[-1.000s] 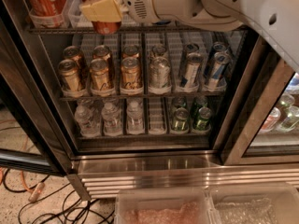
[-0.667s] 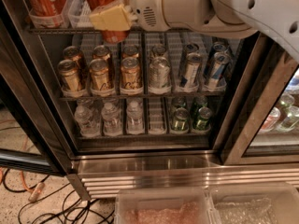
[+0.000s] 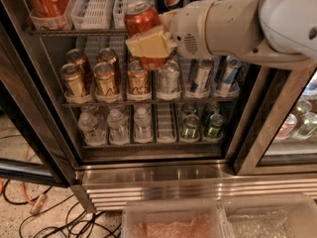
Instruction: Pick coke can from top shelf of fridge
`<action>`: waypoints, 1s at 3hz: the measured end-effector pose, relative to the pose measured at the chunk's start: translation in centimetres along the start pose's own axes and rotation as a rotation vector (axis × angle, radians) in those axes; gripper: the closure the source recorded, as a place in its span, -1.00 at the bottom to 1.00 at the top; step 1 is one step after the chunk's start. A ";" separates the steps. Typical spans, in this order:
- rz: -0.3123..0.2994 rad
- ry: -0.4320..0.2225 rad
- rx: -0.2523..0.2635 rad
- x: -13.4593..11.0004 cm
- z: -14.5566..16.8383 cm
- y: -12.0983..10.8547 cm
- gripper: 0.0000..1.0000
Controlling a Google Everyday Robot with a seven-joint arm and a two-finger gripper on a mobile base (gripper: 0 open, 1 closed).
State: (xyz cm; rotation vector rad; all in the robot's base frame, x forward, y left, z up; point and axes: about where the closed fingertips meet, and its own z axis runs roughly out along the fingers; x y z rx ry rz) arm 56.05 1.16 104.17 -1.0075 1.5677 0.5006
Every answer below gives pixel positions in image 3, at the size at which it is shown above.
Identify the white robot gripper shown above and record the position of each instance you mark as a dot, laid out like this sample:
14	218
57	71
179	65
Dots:
186	30

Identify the red coca-cola can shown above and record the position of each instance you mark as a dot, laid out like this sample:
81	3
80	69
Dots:
141	16
49	14

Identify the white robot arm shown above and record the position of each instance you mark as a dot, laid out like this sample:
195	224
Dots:
275	33

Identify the front silver green can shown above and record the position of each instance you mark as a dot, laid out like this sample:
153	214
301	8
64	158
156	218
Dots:
168	78

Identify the gold can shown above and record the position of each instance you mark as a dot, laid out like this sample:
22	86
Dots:
74	80
138	79
105	77
109	55
80	58

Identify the front slim silver-blue can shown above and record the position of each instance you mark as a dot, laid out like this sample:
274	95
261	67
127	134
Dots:
200	75

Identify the back left green can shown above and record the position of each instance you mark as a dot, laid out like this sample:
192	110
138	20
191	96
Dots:
189	112

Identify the front right slim blue can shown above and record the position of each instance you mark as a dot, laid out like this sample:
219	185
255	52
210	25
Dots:
227	74

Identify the back right green can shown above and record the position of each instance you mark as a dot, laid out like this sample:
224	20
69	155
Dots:
209	109

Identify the back left gold can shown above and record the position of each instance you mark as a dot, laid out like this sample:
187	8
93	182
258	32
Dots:
80	58

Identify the front left gold can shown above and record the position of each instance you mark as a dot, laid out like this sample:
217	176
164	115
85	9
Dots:
74	80

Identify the front left green can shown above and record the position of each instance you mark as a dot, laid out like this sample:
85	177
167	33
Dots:
190	127

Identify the stainless steel fridge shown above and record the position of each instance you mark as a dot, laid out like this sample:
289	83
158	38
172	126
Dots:
251	156

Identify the front right green can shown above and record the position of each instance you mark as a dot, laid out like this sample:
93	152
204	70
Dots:
214	126

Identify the open fridge glass door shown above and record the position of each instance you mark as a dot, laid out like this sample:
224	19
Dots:
26	108

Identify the right water bottle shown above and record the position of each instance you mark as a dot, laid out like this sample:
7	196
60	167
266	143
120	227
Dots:
143	125

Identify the water bottle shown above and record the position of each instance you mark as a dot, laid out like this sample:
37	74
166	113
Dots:
118	127
143	125
93	129

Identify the middle water bottle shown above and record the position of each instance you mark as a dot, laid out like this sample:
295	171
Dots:
118	127

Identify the left water bottle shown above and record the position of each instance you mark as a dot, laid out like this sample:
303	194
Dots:
93	129

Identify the bottle behind right door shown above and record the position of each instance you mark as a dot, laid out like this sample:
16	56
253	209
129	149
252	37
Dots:
309	125

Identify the left clear plastic bin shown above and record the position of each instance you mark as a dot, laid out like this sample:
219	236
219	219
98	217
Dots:
174	218

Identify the clear plastic bin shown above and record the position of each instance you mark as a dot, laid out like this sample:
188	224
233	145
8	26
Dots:
270	216
174	218

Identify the right clear plastic bin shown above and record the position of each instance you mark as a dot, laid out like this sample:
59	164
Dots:
270	216

